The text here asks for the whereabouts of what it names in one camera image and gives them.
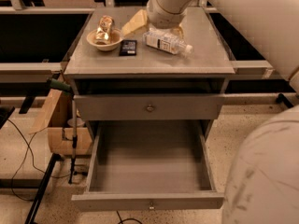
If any beige bowl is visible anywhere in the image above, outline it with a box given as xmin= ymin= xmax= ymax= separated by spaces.
xmin=86 ymin=29 xmax=122 ymax=51

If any grey drawer cabinet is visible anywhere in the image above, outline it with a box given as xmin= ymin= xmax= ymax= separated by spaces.
xmin=64 ymin=6 xmax=236 ymax=212

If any closed grey top drawer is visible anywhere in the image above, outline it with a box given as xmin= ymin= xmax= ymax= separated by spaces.
xmin=75 ymin=94 xmax=224 ymax=120

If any black metal stand leg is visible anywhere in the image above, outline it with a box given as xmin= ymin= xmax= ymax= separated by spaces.
xmin=24 ymin=153 xmax=61 ymax=224

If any metal railing frame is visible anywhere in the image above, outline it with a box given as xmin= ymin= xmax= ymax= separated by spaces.
xmin=0 ymin=0 xmax=299 ymax=84

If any crushed gold can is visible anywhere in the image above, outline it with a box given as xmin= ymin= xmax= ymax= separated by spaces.
xmin=95 ymin=15 xmax=115 ymax=44

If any green handled pole tool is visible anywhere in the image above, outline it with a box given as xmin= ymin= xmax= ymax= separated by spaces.
xmin=47 ymin=77 xmax=79 ymax=185

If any cardboard box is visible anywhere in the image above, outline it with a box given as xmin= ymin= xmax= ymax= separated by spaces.
xmin=30 ymin=88 xmax=93 ymax=156

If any open grey middle drawer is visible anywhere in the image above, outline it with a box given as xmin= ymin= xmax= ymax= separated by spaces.
xmin=72 ymin=120 xmax=223 ymax=212

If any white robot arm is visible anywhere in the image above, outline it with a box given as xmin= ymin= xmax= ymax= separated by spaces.
xmin=132 ymin=0 xmax=299 ymax=224

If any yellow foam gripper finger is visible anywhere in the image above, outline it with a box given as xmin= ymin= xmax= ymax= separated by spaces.
xmin=170 ymin=26 xmax=184 ymax=39
xmin=121 ymin=9 xmax=149 ymax=37

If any black floor cable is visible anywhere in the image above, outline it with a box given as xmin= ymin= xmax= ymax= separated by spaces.
xmin=7 ymin=119 xmax=73 ymax=203

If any clear plastic water bottle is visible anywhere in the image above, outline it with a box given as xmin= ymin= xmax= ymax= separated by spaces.
xmin=143 ymin=28 xmax=193 ymax=55

